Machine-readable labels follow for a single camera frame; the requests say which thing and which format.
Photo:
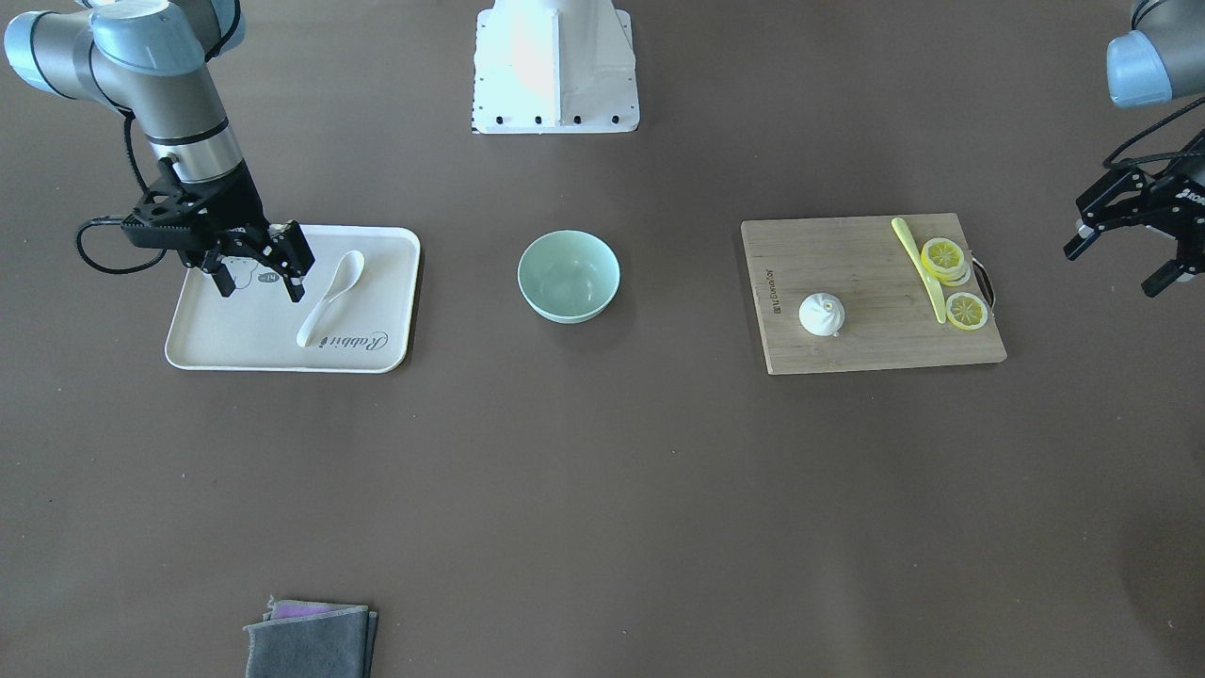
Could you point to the white rabbit tray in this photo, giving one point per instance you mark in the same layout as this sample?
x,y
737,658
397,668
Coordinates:
x,y
367,330

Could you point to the mint green bowl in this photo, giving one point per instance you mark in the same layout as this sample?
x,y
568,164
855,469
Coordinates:
x,y
568,276

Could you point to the single lemon slice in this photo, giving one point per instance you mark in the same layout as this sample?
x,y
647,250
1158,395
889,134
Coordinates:
x,y
966,311

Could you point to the lemon slice stack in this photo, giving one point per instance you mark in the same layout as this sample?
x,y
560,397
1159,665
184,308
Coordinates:
x,y
946,261

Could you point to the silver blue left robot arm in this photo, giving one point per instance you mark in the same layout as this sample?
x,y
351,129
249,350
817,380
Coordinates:
x,y
1157,61

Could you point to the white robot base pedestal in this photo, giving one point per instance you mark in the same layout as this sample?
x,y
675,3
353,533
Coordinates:
x,y
554,67

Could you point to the wooden cutting board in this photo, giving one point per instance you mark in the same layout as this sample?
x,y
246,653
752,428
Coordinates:
x,y
889,321

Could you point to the grey folded cloth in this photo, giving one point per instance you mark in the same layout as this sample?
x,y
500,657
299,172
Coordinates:
x,y
312,639

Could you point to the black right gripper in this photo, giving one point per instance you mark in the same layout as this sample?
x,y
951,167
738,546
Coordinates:
x,y
241,205

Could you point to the white ceramic spoon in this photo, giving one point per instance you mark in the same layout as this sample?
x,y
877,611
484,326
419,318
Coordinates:
x,y
346,276

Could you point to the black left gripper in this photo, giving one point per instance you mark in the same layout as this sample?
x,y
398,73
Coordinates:
x,y
1188,191

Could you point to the white steamed bun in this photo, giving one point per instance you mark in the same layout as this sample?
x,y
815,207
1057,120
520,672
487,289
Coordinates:
x,y
821,314

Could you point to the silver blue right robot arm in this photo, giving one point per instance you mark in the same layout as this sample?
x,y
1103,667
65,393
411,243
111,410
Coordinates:
x,y
148,61

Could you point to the yellow plastic knife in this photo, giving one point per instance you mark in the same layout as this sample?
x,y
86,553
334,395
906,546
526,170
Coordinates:
x,y
930,283

